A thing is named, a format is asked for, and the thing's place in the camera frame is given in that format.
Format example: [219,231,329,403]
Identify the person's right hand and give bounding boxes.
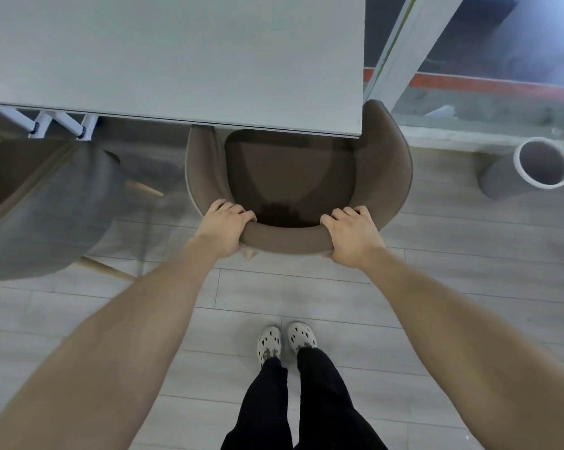
[319,205,387,270]

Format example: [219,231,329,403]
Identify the person's left hand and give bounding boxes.
[193,199,258,259]

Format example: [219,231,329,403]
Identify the brown upholstered chair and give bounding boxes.
[184,99,413,261]
[0,137,166,284]

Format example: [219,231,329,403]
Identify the person's right forearm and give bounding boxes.
[356,247,564,450]

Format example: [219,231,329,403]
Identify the person's left forearm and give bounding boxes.
[0,236,226,450]

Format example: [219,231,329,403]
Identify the white right clog shoe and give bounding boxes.
[286,321,319,356]

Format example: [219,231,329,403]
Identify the white clog shoe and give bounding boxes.
[286,321,319,356]
[256,325,284,369]

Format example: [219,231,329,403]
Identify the white left clog shoe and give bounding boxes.
[256,325,284,369]

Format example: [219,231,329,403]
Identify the white cylindrical trash bin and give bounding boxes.
[478,137,564,201]

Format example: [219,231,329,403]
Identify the black trousers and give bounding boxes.
[221,347,388,450]

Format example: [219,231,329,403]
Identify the light grey table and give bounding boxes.
[0,0,366,140]

